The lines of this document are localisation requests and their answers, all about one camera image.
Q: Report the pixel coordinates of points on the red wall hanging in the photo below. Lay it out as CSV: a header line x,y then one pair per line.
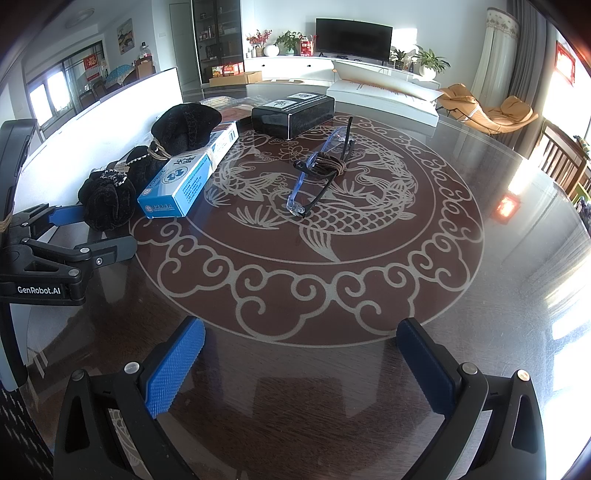
x,y
565,62

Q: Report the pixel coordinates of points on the potted plant in white pot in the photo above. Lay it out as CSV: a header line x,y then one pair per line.
x,y
429,62

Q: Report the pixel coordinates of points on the wooden chair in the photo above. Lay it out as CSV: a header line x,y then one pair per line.
x,y
561,157

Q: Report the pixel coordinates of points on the glossy black box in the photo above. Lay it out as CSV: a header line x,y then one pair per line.
x,y
295,117

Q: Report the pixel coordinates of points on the leafy green potted plant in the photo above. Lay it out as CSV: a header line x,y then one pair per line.
x,y
290,41

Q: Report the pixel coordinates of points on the black television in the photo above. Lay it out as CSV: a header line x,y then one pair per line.
x,y
353,39

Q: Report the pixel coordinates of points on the blue and white carton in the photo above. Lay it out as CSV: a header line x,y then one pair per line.
x,y
184,180

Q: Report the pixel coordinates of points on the dark glass display cabinet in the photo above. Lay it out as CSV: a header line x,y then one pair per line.
x,y
217,37

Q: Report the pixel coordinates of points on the flat cardboard box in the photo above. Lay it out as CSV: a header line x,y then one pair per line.
x,y
235,79

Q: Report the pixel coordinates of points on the dark dotted cloth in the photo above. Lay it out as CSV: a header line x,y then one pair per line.
x,y
18,438

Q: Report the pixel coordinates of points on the large black velvet pouch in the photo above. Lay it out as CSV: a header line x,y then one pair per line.
x,y
184,127

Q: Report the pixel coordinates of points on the brown cardboard box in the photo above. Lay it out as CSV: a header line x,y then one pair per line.
x,y
144,69

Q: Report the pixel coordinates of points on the orange lounge chair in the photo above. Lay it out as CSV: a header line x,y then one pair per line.
x,y
501,113

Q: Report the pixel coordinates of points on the white sheer curtain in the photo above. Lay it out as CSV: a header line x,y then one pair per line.
x,y
496,50

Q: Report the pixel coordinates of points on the red snack boxes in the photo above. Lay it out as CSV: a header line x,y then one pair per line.
x,y
228,70

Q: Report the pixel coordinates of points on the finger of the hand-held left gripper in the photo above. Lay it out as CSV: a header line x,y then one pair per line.
x,y
108,250
69,214

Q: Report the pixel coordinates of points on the wall painting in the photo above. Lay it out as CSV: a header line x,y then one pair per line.
x,y
124,37

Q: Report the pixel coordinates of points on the white television cabinet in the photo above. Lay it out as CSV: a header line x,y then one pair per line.
x,y
300,67

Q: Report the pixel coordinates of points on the white partition board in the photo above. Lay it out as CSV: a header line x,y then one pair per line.
x,y
92,124

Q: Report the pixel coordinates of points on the round white vase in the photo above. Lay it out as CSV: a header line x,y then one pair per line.
x,y
271,50

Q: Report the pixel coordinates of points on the clear safety glasses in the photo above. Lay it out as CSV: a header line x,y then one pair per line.
x,y
299,208

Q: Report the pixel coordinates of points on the white door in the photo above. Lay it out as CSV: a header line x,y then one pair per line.
x,y
180,41

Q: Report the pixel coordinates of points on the red sign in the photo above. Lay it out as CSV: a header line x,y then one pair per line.
x,y
92,64

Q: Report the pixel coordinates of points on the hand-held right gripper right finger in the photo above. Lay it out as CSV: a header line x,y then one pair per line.
x,y
425,369

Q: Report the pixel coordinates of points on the clear plastic bag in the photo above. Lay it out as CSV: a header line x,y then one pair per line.
x,y
217,100

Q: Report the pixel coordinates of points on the grey curtain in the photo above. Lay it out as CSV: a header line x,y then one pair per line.
x,y
531,55

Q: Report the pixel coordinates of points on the small potted plant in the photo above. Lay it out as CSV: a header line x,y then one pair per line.
x,y
400,57

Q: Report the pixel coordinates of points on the large water bottle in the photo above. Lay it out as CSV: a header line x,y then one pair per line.
x,y
146,50

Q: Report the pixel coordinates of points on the teal cloth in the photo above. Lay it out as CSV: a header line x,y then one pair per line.
x,y
120,74

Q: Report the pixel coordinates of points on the red gift bag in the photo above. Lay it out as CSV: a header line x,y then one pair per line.
x,y
307,46

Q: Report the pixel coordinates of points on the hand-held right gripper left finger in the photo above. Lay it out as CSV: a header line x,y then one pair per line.
x,y
175,367

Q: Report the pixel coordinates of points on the red flowers in vase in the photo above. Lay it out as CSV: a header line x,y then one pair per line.
x,y
258,41

